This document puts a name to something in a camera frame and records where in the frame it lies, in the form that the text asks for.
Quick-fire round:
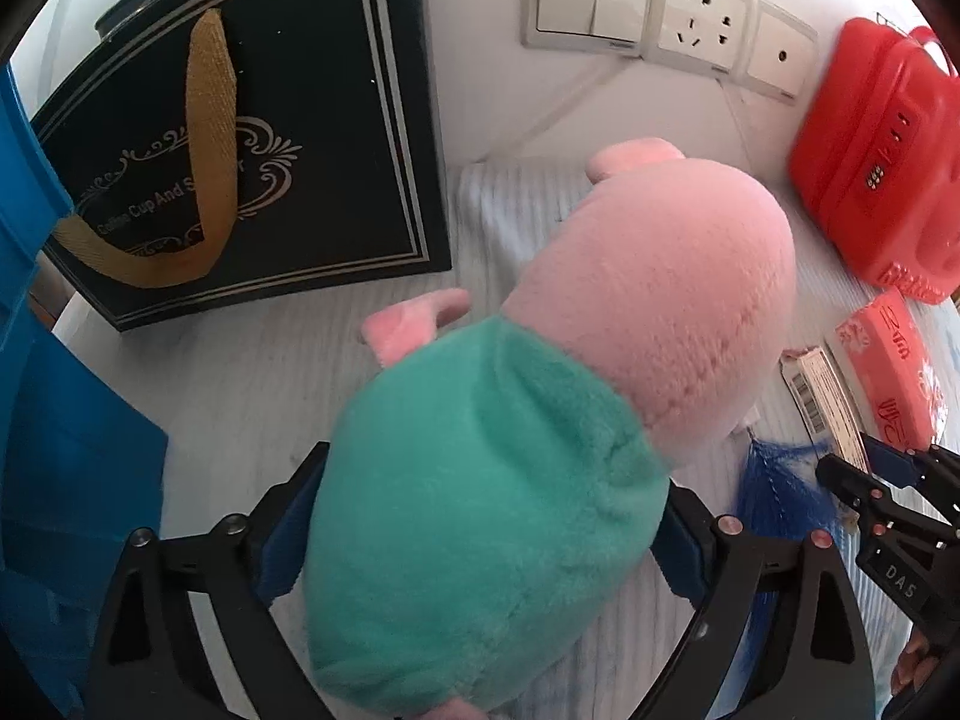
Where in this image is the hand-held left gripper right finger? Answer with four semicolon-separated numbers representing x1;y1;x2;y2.
649;484;893;720

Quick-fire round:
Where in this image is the white medicine box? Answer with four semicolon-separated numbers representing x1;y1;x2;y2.
778;347;871;473

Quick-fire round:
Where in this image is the white wall panel single hole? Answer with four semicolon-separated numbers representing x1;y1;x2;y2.
742;0;820;102

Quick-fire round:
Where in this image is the person's right hand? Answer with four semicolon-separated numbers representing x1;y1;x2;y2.
891;634;947;700

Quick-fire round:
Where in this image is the blue feather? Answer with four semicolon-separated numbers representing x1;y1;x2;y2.
735;435;833;691

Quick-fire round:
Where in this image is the blue plastic crate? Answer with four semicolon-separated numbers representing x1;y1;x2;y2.
0;64;170;720

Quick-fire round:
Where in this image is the pink patterned packet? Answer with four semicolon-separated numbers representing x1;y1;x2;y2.
834;289;942;451

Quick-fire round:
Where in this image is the pink pig plush toy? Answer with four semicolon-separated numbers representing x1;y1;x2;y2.
304;136;797;720

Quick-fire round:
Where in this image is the black gift bag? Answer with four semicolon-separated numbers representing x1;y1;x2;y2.
30;0;455;335

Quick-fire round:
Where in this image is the red plastic case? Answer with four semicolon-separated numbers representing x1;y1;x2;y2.
787;15;960;306

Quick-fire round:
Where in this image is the white wall power socket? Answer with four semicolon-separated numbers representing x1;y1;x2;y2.
645;0;755;81

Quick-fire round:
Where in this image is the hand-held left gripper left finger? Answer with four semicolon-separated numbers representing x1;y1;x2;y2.
82;441;335;720

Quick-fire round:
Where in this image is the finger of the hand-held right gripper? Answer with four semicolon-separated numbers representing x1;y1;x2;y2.
814;452;905;541
859;431;960;522

